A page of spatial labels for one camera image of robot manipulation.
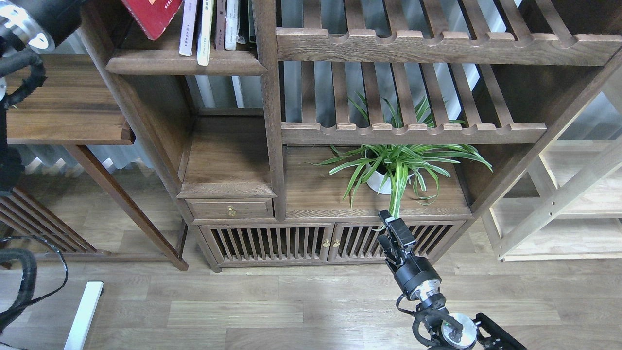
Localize dark green upright book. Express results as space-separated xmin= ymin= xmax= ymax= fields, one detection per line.
xmin=247 ymin=0 xmax=257 ymax=49

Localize white bar on floor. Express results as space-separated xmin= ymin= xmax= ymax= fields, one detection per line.
xmin=64 ymin=281 xmax=104 ymax=350

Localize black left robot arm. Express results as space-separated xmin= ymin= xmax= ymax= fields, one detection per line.
xmin=0 ymin=0 xmax=88 ymax=333

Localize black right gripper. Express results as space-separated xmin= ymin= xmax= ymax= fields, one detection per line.
xmin=378 ymin=209 xmax=442 ymax=302

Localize spider plant green leaves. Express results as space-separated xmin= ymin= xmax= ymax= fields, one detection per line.
xmin=311 ymin=91 xmax=493 ymax=252

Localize light wooden shelf frame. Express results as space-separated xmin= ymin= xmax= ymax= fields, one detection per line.
xmin=482 ymin=70 xmax=622 ymax=261

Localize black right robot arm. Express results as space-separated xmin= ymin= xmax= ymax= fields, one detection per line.
xmin=377 ymin=210 xmax=526 ymax=350

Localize white spine upright book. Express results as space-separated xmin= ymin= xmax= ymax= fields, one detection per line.
xmin=225 ymin=0 xmax=246 ymax=51

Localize pale lavender cover book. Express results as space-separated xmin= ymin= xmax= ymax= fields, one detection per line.
xmin=178 ymin=0 xmax=198 ymax=57

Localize red cover book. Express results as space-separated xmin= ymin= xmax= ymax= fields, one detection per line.
xmin=122 ymin=0 xmax=183 ymax=41

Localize brown spine upright book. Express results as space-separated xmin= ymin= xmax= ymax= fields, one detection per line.
xmin=215 ymin=0 xmax=226 ymax=50

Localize yellow green cover book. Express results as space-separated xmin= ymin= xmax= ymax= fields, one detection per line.
xmin=196 ymin=0 xmax=215 ymax=66

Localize dark wooden bookshelf cabinet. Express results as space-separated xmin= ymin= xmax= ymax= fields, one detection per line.
xmin=79 ymin=0 xmax=621 ymax=272

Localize dark wooden side table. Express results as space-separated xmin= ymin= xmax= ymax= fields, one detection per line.
xmin=7 ymin=54 xmax=188 ymax=271

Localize brass drawer knob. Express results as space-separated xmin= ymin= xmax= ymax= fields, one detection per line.
xmin=227 ymin=206 xmax=237 ymax=217

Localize white plant pot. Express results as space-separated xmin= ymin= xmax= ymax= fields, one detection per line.
xmin=366 ymin=164 xmax=392 ymax=194

